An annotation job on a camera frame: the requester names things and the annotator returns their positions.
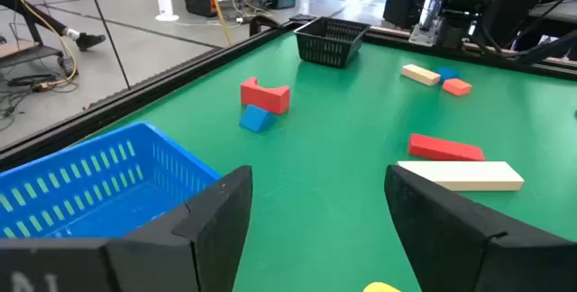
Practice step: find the long red block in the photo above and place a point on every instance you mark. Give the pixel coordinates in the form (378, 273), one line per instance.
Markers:
(444, 149)

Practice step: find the black plastic basket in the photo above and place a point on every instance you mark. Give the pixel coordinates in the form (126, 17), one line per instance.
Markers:
(329, 44)

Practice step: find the person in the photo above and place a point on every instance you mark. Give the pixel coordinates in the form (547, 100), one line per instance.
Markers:
(45, 19)

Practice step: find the wooden side board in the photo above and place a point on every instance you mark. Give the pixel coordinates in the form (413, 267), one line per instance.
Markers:
(493, 51)

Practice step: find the black cabinet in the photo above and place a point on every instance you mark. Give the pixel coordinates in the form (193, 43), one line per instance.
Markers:
(401, 6)

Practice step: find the blue plastic basket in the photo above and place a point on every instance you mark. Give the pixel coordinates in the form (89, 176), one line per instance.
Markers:
(90, 184)

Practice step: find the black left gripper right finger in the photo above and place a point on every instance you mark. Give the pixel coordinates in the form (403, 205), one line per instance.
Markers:
(460, 247)

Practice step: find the yellow plastic basket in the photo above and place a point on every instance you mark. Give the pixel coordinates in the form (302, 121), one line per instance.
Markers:
(381, 288)

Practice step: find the black wheeled cart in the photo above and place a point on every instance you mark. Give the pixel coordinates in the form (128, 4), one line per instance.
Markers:
(31, 53)

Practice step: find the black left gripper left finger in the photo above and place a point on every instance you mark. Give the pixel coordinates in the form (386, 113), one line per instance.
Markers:
(180, 256)

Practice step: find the light red cube block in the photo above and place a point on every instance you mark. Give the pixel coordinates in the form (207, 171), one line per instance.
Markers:
(456, 87)

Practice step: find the blue triangular block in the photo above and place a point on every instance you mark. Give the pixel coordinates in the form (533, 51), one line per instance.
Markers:
(254, 120)

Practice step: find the long natural wood block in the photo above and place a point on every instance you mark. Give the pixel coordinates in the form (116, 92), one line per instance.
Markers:
(469, 175)

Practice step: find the small blue block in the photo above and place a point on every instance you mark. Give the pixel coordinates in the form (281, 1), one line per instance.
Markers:
(447, 74)

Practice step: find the dark red arch block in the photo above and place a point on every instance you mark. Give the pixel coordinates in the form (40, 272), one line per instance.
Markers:
(266, 100)

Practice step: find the small natural wood block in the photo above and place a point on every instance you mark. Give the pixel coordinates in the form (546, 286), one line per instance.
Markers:
(421, 75)

